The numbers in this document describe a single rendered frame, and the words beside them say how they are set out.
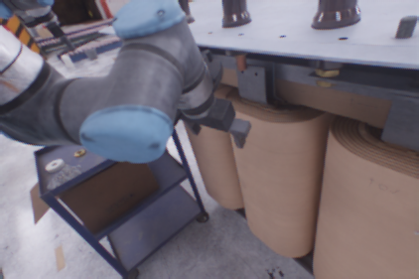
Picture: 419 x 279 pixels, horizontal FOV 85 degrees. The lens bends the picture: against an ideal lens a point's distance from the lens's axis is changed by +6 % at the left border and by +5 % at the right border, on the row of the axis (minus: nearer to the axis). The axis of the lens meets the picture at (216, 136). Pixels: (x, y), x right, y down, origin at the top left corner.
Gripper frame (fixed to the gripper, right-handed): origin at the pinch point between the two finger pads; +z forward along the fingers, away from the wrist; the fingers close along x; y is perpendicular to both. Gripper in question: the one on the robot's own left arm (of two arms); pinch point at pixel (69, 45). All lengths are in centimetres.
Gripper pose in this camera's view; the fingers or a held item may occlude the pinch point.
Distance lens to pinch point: 149.8
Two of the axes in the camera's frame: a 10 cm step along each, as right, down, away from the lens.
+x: -5.7, -6.6, 4.9
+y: 8.1, -5.6, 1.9
